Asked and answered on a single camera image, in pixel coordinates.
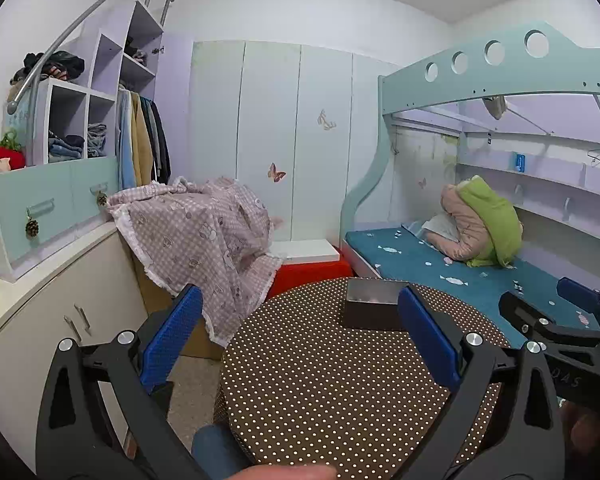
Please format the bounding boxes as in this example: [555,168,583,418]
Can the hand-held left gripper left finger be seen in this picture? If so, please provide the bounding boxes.
[36,284,204,480]

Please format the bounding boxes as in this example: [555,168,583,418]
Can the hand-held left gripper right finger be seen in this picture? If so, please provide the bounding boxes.
[397,284,566,480]

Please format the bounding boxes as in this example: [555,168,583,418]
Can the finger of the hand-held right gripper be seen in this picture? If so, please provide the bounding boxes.
[499,291,600,350]
[556,276,600,332]

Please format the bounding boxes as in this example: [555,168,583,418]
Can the metal jewelry box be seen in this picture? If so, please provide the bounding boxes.
[342,279,407,332]

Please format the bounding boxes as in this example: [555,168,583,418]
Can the person's right hand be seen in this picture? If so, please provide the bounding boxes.
[560,402,600,462]

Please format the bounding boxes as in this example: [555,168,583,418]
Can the person's left hand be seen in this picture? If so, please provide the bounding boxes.
[240,464,337,480]

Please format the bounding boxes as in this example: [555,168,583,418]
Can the cardboard box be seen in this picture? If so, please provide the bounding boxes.
[132,250,226,361]

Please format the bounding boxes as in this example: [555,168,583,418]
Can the teal printed mattress sheet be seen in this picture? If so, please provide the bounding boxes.
[345,222,600,349]

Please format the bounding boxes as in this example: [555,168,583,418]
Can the pink checked blanket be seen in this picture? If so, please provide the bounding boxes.
[107,176,287,350]

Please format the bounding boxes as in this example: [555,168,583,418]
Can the pink and green quilt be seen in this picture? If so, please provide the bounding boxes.
[440,175,525,269]

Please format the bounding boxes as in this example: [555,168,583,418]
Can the white pillow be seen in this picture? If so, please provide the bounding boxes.
[422,214,461,249]

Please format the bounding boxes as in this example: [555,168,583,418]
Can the round brown polka-dot table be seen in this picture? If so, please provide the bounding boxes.
[212,277,514,480]

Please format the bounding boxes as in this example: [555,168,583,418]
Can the person's blue jeans leg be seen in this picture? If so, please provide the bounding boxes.
[192,424,253,479]

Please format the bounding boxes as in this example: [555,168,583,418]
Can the red ottoman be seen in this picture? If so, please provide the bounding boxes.
[267,246,355,301]

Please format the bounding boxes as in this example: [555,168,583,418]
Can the white low cabinet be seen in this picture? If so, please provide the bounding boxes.
[0,220,149,461]

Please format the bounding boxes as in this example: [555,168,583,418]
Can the white board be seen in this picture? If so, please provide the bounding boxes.
[270,239,340,264]

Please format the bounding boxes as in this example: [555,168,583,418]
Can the dark hanging garment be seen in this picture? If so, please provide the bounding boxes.
[147,100,172,185]

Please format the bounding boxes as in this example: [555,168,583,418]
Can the tan hanging coat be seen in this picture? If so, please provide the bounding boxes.
[130,91,156,186]

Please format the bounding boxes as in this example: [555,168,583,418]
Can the light blue hanging garment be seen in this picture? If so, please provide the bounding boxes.
[117,87,137,189]

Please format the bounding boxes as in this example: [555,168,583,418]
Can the grey hanging cloth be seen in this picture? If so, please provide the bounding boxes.
[482,95,509,121]

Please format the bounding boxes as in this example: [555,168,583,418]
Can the folded grey clothes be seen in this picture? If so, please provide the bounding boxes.
[86,124,109,158]

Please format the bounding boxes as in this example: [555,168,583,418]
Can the teal drawer unit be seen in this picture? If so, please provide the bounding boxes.
[0,155,121,282]

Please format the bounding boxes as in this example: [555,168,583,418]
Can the folded denim clothes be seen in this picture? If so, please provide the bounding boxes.
[47,130,86,161]

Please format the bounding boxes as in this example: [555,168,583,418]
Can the white wardrobe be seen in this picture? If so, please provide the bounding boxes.
[187,40,401,244]

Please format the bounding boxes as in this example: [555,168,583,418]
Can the red strawberry plush toy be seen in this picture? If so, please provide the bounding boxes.
[0,130,27,171]

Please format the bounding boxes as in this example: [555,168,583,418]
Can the grey metal handrail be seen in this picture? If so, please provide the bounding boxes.
[7,0,175,114]

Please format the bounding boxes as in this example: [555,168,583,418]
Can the lavender stair shelf unit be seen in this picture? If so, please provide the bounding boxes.
[2,0,166,166]

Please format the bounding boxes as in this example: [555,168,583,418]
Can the dark clothes pile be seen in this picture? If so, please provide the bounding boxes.
[11,51,86,86]

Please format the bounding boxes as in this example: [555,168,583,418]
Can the white wall shelf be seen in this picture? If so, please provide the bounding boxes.
[455,160,600,252]

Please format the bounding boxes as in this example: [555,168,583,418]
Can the teal bunk bed frame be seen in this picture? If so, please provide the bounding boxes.
[340,21,600,281]

